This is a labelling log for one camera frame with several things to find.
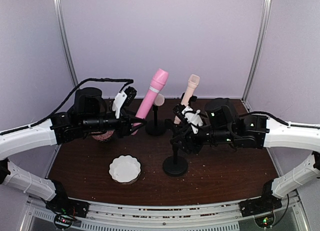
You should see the aluminium frame post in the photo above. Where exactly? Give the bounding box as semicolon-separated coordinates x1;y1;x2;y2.
53;0;79;87
242;0;272;103

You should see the red patterned bowl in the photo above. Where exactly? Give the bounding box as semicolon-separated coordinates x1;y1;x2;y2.
92;130;114;143

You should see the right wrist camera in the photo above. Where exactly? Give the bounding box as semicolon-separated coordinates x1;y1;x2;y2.
173;104;206;135

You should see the right circuit board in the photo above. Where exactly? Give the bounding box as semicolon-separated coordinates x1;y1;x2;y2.
254;213;276;229

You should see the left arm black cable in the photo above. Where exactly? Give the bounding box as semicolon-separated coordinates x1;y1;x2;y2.
0;77;134;136

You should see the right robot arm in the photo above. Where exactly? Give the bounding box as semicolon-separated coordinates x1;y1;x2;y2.
165;98;320;212

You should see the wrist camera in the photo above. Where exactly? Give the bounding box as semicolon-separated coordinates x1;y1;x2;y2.
173;104;206;135
112;86;137;119

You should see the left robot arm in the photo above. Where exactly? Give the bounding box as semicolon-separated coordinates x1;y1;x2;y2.
0;86;146;211

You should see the circuit board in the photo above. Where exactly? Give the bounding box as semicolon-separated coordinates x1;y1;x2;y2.
53;213;77;230
254;213;276;229

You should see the beige microphone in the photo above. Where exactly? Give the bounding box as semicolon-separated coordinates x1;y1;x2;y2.
173;74;200;125
153;93;165;107

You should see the short black mic stand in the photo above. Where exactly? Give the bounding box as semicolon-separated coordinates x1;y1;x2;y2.
145;105;166;136

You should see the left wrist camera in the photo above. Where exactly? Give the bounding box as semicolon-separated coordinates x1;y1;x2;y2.
112;86;137;119

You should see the tall black mic stand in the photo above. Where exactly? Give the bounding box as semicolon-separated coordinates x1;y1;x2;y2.
187;95;198;109
162;131;188;177

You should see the right aluminium frame post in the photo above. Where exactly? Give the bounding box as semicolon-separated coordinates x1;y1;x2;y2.
242;0;272;103

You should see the pink microphone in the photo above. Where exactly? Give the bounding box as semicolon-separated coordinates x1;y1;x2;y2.
135;69;169;119

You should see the left aluminium frame post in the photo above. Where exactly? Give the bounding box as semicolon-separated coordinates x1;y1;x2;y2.
53;0;79;87

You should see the left circuit board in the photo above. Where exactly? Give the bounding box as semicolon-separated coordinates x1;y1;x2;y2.
53;213;77;230

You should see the white scalloped dish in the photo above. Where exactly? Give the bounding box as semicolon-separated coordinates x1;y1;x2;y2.
108;155;142;185

